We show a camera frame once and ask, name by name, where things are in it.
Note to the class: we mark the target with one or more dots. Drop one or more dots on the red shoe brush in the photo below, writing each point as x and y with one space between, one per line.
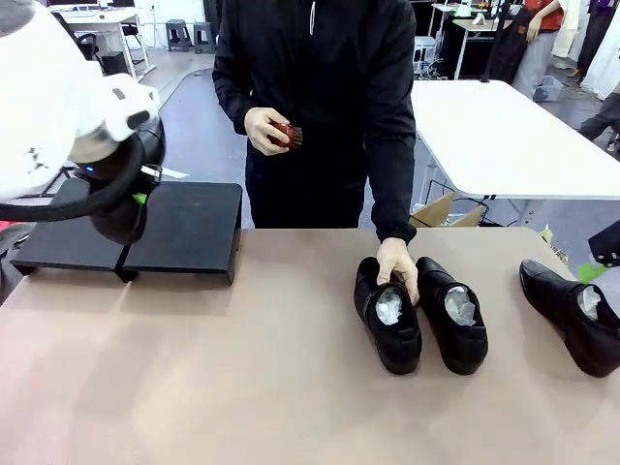
286 135

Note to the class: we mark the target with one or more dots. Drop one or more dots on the black mesh office chair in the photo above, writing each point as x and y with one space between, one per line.
89 46

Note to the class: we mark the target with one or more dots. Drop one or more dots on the large white table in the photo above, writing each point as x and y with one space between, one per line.
484 135

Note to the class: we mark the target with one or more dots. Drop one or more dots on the white computer case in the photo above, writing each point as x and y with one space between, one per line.
428 53

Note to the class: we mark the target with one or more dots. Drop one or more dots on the person's left forearm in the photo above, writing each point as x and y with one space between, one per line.
392 194

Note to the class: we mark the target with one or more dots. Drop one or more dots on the person's right forearm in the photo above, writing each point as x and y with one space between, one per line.
232 106

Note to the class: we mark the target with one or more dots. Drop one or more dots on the person's right hand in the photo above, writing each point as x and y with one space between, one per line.
259 128

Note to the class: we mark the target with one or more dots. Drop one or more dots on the brown cardboard box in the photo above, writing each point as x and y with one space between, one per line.
436 210

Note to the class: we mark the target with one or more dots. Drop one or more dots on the black stand pole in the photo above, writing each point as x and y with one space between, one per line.
493 43

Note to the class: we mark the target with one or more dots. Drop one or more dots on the white office desk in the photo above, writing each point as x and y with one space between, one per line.
111 18

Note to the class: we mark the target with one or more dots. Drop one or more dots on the bystander in red shirt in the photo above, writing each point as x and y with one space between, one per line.
549 14

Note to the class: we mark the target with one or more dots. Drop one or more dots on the black computer tower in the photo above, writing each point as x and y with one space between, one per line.
116 63

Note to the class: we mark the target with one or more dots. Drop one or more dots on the seated bystander in dark trousers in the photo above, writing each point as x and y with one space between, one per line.
600 121

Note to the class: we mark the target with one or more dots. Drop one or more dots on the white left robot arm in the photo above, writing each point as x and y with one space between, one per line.
48 97

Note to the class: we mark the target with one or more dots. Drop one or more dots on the green tape strip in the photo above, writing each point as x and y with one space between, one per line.
546 233

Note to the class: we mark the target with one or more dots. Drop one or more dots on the black pointed-toe leather shoe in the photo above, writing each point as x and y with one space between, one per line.
581 339

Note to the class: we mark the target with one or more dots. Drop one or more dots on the grey plastic stool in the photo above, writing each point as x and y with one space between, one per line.
204 36
178 34

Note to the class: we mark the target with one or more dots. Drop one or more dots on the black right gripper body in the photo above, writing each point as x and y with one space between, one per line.
610 247

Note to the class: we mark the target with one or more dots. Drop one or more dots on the grey storage bin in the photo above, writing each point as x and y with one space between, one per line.
547 89

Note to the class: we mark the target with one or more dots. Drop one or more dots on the red and grey jacket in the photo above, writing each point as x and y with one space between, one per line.
9 237

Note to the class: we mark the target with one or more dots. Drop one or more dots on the small background table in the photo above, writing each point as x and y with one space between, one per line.
484 24

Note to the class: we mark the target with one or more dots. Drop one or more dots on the black round-toe leather shoe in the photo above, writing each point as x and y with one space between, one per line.
460 349
397 349

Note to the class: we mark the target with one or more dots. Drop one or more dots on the person's left hand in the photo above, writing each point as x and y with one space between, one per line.
394 257

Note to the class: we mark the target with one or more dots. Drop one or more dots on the black shoe stand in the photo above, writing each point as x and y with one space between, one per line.
194 227
63 247

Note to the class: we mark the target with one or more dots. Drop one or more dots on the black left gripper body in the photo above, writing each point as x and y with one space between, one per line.
121 223

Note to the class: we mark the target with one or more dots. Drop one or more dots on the person in black jacket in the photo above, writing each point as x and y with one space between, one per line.
315 72

